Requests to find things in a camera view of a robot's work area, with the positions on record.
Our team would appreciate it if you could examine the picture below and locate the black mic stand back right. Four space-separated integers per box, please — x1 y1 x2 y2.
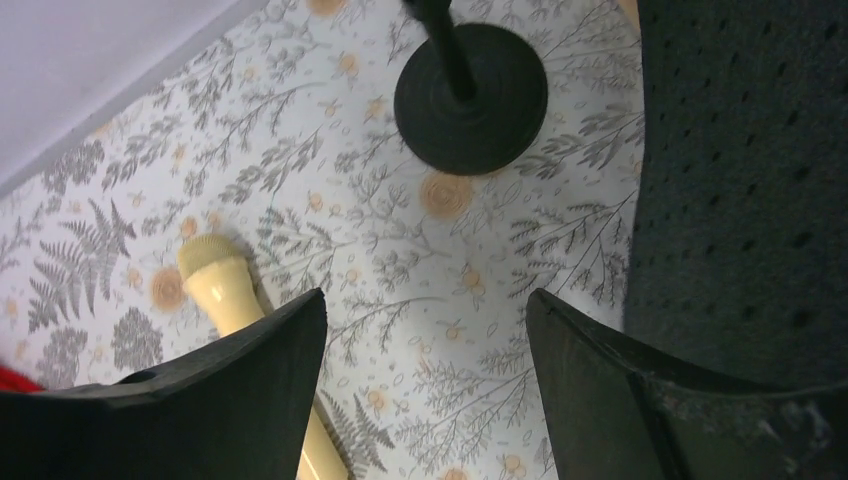
394 1 549 176

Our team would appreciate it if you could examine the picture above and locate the wooden frame rack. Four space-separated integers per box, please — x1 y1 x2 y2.
617 0 641 33

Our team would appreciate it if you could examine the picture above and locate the dark grey hanging cloth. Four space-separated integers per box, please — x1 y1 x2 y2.
623 1 847 388

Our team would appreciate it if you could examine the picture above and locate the cream yellow microphone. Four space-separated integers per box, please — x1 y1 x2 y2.
177 233 349 480

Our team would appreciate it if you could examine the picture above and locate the red folded cloth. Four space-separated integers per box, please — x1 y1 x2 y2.
0 366 44 393

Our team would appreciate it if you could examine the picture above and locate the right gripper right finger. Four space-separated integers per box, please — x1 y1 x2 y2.
526 289 847 479

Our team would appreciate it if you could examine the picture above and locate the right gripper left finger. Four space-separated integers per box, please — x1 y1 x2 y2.
1 289 327 479

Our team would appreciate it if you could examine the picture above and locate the floral table mat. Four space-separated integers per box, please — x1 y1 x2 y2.
1 1 644 479

